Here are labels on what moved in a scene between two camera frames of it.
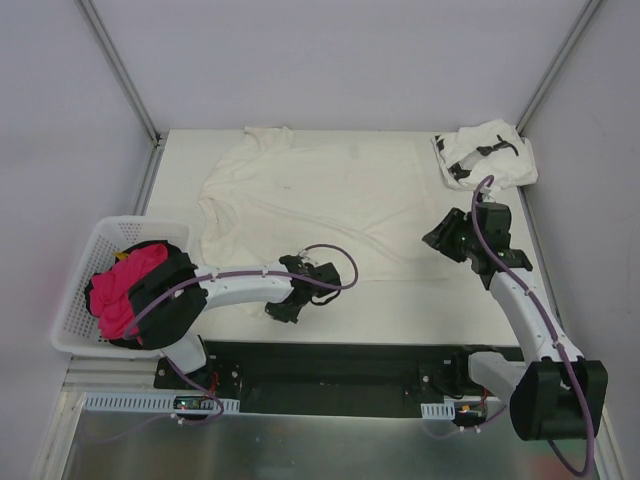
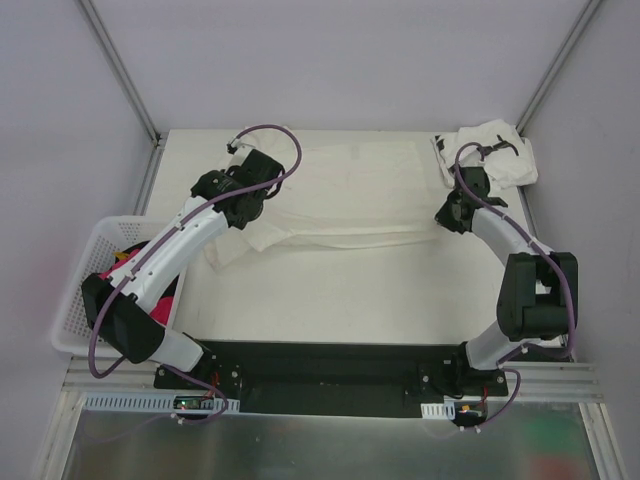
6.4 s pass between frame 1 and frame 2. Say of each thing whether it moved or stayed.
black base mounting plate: stayed
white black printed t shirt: stayed
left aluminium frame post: stayed
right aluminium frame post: stayed
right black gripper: moved
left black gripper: moved
